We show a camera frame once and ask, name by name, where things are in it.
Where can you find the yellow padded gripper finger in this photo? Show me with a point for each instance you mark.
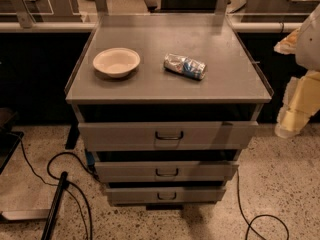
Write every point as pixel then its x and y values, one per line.
pixel 288 44
pixel 301 101

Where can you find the grey drawer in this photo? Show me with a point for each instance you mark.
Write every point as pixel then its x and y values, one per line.
pixel 173 171
pixel 164 195
pixel 150 136

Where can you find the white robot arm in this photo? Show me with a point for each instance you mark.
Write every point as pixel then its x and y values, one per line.
pixel 307 52

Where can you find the grey bottom drawer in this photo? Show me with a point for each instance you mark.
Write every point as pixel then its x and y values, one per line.
pixel 164 195

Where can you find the grey drawer cabinet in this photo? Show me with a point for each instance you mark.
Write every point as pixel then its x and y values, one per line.
pixel 233 89

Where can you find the grey top drawer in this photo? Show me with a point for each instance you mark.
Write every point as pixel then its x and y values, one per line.
pixel 150 136

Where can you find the crushed silver blue can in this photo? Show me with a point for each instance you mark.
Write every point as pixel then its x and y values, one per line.
pixel 185 66

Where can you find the white paper bowl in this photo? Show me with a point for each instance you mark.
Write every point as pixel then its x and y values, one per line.
pixel 116 62

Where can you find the black metal bar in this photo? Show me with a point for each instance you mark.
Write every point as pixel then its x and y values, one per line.
pixel 50 222

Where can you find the white horizontal rail pipe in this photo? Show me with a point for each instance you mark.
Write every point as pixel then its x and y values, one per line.
pixel 52 27

